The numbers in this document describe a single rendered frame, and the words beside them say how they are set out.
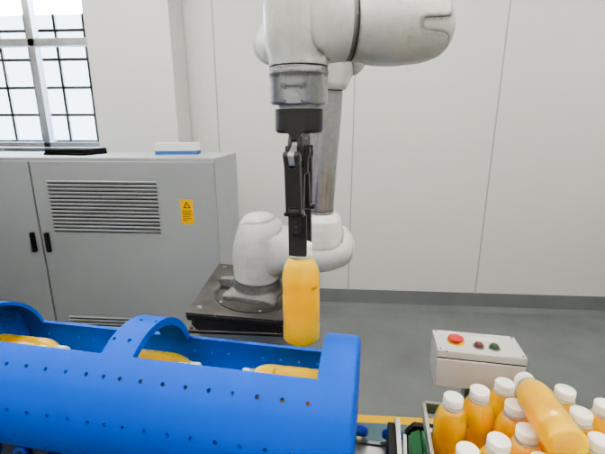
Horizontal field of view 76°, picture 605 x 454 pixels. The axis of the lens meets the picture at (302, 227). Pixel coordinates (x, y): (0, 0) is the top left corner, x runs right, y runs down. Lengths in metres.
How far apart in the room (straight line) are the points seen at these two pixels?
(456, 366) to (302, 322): 0.48
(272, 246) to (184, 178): 1.15
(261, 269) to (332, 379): 0.62
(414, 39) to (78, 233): 2.29
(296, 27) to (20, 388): 0.78
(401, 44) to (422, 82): 2.82
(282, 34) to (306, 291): 0.39
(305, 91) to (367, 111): 2.80
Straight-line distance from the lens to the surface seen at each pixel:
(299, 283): 0.65
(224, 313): 1.24
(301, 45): 0.59
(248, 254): 1.22
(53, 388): 0.88
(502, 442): 0.85
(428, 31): 0.65
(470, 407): 0.96
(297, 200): 0.59
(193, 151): 2.41
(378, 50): 0.63
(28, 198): 2.76
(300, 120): 0.60
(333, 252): 1.24
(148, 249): 2.45
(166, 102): 3.33
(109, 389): 0.81
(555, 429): 0.82
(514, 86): 3.67
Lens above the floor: 1.62
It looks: 15 degrees down
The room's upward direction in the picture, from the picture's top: straight up
